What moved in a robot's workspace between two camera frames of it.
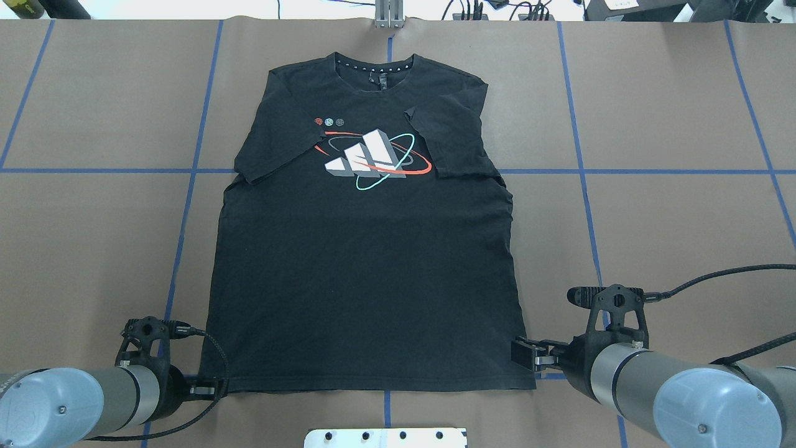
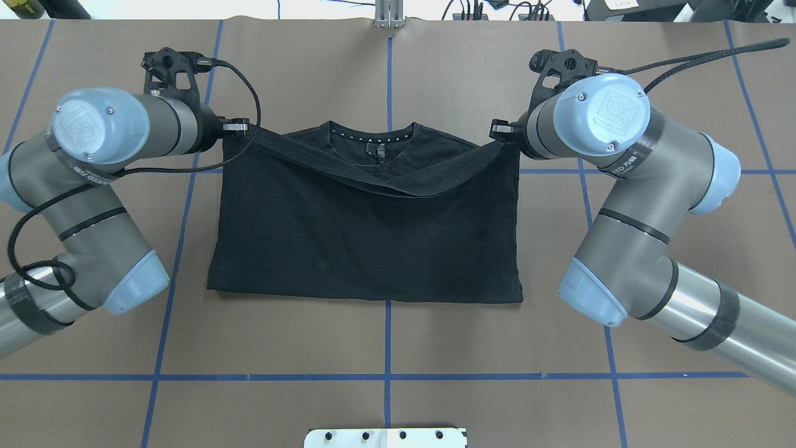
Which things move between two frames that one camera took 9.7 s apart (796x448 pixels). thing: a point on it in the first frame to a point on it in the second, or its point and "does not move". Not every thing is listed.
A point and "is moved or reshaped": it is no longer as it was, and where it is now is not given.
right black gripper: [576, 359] to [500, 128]
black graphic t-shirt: [373, 248] is moved or reshaped
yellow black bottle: [26, 9] does not move
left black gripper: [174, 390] to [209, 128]
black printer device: [632, 10] does not move
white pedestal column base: [386, 438] does not move
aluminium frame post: [389, 14] does not move
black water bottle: [64, 9] does not move
